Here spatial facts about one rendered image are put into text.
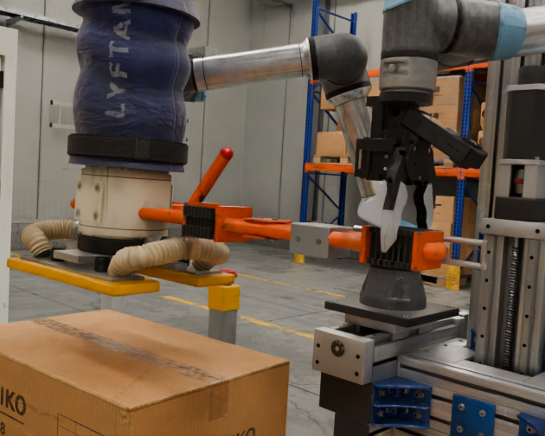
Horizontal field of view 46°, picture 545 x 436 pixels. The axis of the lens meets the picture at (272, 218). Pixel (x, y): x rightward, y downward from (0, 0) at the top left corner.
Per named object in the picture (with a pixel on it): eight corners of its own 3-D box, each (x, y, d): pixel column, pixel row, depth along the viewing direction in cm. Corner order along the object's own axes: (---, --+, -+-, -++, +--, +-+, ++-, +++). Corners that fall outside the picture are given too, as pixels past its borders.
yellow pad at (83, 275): (5, 267, 124) (6, 241, 123) (52, 265, 131) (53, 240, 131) (112, 298, 102) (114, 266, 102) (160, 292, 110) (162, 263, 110)
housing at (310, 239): (286, 253, 94) (289, 222, 94) (314, 251, 99) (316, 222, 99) (326, 259, 89) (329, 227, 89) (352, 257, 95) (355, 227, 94)
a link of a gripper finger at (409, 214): (401, 235, 95) (394, 177, 91) (438, 240, 91) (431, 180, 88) (391, 245, 93) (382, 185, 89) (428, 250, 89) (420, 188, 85)
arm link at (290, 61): (375, 72, 139) (155, 102, 142) (369, 80, 150) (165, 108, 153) (368, 18, 138) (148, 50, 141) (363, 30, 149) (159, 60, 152)
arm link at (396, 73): (447, 64, 85) (418, 54, 79) (445, 99, 86) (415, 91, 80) (398, 67, 90) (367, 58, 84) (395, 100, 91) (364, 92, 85)
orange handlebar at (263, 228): (36, 207, 138) (37, 190, 138) (146, 209, 161) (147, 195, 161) (433, 267, 79) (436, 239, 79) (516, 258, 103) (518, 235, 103)
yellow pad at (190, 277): (89, 263, 138) (90, 240, 138) (126, 260, 146) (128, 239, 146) (198, 288, 117) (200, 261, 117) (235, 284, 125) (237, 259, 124)
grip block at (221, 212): (177, 236, 107) (180, 201, 106) (218, 235, 114) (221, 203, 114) (213, 242, 101) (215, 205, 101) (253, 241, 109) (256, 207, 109)
